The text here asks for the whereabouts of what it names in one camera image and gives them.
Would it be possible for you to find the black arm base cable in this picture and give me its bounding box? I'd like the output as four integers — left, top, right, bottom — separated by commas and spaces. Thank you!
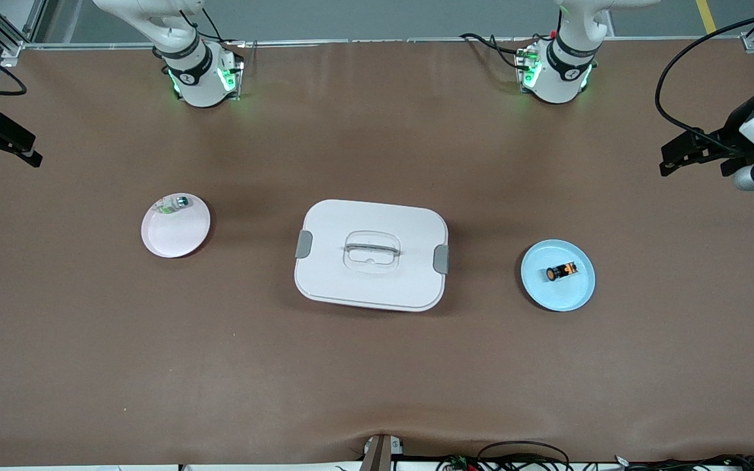
459, 31, 538, 69

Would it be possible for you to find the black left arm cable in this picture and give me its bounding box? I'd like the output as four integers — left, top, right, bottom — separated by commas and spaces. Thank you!
655, 7, 754, 158

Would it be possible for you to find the metal table edge bracket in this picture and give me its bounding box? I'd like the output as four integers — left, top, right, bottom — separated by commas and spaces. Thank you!
361, 434, 404, 471

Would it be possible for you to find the pink round plate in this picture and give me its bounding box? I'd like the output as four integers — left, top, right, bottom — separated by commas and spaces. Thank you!
141, 193, 211, 258

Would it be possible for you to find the black cable bundle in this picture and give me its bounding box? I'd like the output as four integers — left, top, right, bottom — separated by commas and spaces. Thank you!
613, 453, 754, 471

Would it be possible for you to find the blue round plate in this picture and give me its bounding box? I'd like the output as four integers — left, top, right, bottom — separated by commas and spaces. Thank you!
520, 239, 596, 312

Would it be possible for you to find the metal table edge rail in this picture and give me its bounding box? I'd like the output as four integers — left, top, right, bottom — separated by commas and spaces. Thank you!
20, 38, 747, 50

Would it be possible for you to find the black looped cable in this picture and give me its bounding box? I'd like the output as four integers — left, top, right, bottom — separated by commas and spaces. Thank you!
475, 440, 572, 471

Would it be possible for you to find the brown table cover sheet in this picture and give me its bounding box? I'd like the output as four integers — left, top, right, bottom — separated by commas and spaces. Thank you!
0, 38, 754, 466

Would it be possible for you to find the white lidded storage container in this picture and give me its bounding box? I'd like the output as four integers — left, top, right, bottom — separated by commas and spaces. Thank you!
294, 199, 450, 312

